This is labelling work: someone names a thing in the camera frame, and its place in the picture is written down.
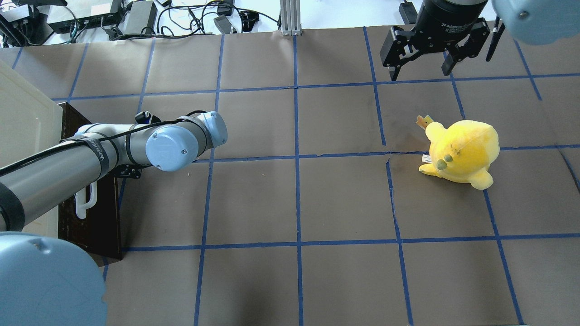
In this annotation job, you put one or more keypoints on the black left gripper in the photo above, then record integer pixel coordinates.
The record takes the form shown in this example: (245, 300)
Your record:
(128, 170)

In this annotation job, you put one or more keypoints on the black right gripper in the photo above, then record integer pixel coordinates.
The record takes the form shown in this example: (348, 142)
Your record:
(438, 20)

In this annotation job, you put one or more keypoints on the white drawer handle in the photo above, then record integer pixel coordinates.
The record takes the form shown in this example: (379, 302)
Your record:
(85, 199)

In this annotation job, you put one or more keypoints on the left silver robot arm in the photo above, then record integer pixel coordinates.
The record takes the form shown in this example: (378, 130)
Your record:
(51, 282)

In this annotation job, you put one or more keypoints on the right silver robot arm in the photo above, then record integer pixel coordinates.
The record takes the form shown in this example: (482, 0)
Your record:
(534, 22)

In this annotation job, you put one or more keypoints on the yellow plush dinosaur toy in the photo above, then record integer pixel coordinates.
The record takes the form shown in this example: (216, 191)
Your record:
(461, 153)

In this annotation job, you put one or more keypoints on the grey power adapter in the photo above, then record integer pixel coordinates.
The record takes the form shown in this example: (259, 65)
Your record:
(141, 17)

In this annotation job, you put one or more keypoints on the aluminium frame post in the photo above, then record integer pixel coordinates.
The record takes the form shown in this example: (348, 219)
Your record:
(290, 22)

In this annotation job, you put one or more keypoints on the black network switch box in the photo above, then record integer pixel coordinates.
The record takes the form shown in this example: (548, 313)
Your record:
(84, 13)

